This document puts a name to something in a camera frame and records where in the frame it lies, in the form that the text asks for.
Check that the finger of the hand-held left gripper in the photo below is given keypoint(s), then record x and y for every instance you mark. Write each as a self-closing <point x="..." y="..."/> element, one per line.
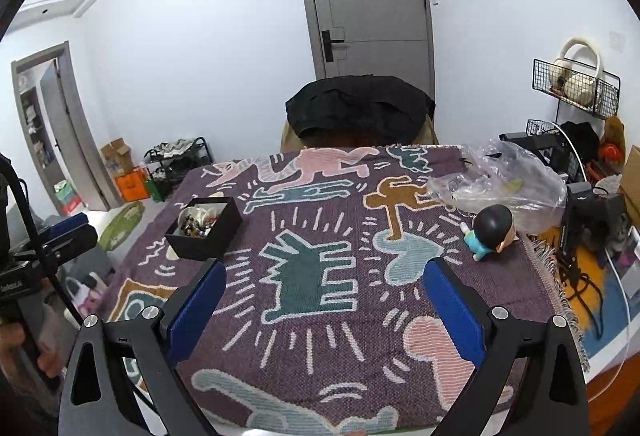
<point x="70" y="243"/>
<point x="65" y="223"/>

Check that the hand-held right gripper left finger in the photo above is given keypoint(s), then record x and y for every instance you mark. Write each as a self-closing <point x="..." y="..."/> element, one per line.
<point x="197" y="311"/>

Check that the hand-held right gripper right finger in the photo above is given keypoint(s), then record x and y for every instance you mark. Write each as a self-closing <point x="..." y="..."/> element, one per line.
<point x="452" y="311"/>

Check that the black jewelry box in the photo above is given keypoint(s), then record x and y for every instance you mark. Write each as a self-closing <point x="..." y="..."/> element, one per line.
<point x="200" y="248"/>

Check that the black-haired toy figure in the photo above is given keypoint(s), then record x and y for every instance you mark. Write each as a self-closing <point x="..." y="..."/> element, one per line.
<point x="487" y="228"/>

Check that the pile of beaded jewelry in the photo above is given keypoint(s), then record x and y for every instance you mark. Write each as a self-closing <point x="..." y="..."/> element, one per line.
<point x="197" y="221"/>

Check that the person's left hand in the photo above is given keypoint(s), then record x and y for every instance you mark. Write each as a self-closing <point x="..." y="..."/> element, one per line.
<point x="50" y="364"/>

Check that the red green box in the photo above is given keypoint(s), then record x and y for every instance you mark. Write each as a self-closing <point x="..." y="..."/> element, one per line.
<point x="69" y="198"/>

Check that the round green mat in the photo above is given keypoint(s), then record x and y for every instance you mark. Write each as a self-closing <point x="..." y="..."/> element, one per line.
<point x="120" y="226"/>

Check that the white tote bag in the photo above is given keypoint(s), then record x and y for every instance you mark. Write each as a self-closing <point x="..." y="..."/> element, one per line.
<point x="82" y="296"/>

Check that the orange box on floor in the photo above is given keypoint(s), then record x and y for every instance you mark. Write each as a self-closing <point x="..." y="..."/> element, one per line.
<point x="131" y="186"/>

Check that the open cardboard box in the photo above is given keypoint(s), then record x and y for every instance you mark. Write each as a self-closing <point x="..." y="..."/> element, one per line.
<point x="117" y="156"/>

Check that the grey side doorway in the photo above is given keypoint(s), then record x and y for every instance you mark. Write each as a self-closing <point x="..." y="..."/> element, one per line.
<point x="75" y="136"/>

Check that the clear plastic bag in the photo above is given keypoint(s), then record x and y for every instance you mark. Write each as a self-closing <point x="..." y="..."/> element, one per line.
<point x="510" y="188"/>

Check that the orange cloth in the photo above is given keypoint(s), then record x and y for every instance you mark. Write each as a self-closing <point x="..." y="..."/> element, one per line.
<point x="587" y="278"/>

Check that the black shoe rack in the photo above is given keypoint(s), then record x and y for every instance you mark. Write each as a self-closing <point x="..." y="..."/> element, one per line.
<point x="192" y="161"/>

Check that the purple printed blanket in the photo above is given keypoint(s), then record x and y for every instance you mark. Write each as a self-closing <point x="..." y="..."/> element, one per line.
<point x="320" y="216"/>

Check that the black desk device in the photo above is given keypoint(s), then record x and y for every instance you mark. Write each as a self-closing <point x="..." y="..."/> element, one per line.
<point x="592" y="216"/>

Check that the tan chair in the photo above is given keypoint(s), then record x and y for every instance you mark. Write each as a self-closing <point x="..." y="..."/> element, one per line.
<point x="430" y="134"/>

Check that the black flat device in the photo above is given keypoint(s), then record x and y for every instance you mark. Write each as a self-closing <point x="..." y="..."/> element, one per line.
<point x="530" y="141"/>

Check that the black bag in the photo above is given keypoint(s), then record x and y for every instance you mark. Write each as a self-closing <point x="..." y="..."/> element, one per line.
<point x="580" y="141"/>

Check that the black cloth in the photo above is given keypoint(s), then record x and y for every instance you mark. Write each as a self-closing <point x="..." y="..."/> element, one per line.
<point x="360" y="108"/>

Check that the brown cardboard box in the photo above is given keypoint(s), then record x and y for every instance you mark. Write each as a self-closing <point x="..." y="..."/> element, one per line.
<point x="631" y="173"/>

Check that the brown plush toy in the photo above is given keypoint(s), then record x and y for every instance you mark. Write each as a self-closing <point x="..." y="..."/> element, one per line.
<point x="612" y="138"/>

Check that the white headphones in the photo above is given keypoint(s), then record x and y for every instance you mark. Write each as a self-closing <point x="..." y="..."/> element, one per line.
<point x="580" y="88"/>

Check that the grey door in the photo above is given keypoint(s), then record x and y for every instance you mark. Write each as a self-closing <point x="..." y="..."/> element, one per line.
<point x="370" y="16"/>

